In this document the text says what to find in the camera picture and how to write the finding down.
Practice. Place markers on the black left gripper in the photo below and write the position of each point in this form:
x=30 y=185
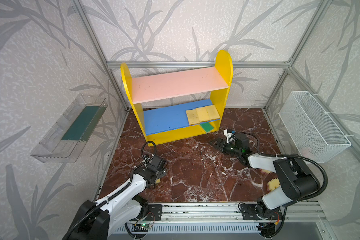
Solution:
x=155 y=177

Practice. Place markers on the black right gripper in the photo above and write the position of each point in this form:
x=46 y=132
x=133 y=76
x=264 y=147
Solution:
x=225 y=146

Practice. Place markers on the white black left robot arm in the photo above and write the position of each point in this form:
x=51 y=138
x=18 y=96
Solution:
x=114 y=204

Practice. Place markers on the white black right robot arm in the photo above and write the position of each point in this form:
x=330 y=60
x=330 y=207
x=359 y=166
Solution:
x=299 y=178

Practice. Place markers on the yellow pink blue wooden shelf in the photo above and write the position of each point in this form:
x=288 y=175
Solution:
x=170 y=124

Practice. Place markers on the yellow smiley face sponge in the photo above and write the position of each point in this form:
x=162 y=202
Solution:
x=273 y=184

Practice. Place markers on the green scouring pad in bin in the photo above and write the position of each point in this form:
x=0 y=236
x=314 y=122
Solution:
x=84 y=124

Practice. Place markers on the pink item in basket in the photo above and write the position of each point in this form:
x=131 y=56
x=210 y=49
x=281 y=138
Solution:
x=307 y=153

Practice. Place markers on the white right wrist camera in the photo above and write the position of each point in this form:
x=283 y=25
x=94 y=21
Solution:
x=230 y=136

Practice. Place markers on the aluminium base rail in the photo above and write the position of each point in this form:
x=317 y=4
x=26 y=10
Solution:
x=191 y=218

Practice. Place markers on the white wire mesh basket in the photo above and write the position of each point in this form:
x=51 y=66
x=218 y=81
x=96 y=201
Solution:
x=311 y=126

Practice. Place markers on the clear plastic wall bin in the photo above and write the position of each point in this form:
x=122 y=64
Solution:
x=52 y=149

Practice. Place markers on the aluminium frame profiles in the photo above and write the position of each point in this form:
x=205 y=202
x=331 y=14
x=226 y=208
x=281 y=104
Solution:
x=329 y=63

